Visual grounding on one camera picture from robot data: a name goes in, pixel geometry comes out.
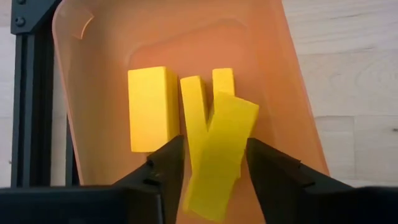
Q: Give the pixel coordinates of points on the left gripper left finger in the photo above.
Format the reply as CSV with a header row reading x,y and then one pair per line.
x,y
168,174

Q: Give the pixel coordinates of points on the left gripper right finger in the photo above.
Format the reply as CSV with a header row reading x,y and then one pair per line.
x,y
276,180

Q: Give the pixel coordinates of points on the yellow wooden block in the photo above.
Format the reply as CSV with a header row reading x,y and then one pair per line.
x,y
220,155
194,118
152,109
223,81

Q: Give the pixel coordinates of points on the orange translucent plastic bin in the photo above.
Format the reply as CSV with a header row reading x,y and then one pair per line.
x,y
217,37

